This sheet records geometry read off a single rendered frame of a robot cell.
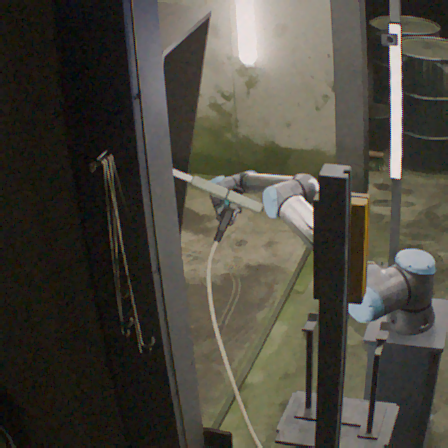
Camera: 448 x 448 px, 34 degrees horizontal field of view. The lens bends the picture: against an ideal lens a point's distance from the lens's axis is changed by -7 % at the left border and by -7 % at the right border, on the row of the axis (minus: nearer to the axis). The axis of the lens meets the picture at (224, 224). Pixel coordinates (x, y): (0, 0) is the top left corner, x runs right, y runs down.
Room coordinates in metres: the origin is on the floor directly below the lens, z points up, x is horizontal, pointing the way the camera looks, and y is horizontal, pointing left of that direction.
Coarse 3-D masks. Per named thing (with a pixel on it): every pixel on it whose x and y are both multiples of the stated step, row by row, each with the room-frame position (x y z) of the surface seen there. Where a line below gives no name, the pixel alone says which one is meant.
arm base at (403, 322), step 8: (392, 312) 2.17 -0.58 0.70; (400, 312) 2.14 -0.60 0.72; (408, 312) 2.12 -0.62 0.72; (416, 312) 2.12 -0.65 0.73; (424, 312) 2.12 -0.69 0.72; (432, 312) 2.15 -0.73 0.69; (392, 320) 2.16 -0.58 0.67; (400, 320) 2.13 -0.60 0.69; (408, 320) 2.11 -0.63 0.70; (416, 320) 2.11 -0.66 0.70; (424, 320) 2.12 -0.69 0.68; (432, 320) 2.13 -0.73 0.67; (392, 328) 2.14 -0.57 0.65; (400, 328) 2.12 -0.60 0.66; (408, 328) 2.10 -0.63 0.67; (416, 328) 2.10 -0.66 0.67; (424, 328) 2.10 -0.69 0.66
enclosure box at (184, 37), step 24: (168, 24) 2.71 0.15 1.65; (192, 24) 2.74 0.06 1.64; (168, 48) 2.45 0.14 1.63; (192, 48) 2.99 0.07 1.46; (168, 72) 3.02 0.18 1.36; (192, 72) 3.00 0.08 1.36; (168, 96) 3.03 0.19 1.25; (192, 96) 3.00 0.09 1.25; (168, 120) 3.03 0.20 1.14; (192, 120) 3.00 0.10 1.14; (192, 144) 2.99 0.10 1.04
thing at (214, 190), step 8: (176, 176) 2.90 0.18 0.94; (184, 176) 2.89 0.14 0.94; (192, 184) 2.86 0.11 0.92; (200, 184) 2.85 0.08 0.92; (208, 184) 2.85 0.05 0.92; (216, 184) 2.85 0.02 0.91; (208, 192) 2.84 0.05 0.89; (216, 192) 2.83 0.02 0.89; (224, 192) 2.83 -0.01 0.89; (232, 192) 2.83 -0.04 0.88; (232, 200) 2.81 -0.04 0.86; (240, 200) 2.81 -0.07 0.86; (248, 200) 2.81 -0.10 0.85; (256, 200) 2.82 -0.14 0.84; (232, 208) 2.80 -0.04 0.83; (240, 208) 2.82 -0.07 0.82; (248, 208) 2.79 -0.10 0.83; (256, 208) 2.79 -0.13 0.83; (224, 216) 2.79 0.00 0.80; (224, 224) 2.77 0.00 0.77; (216, 240) 2.74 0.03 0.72
